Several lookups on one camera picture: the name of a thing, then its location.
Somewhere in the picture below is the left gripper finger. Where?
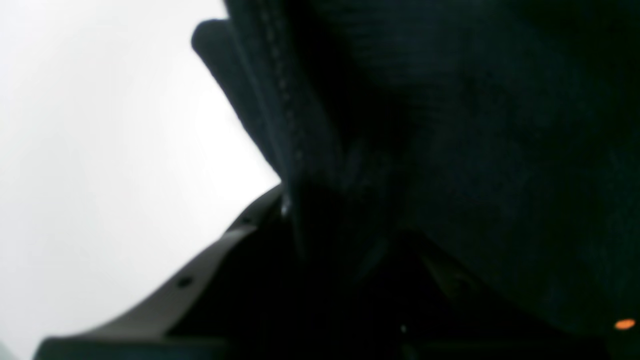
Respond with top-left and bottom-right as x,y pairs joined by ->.
34,185 -> 290,360

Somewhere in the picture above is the black T-shirt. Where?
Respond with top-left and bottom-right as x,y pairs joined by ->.
192,0 -> 639,335

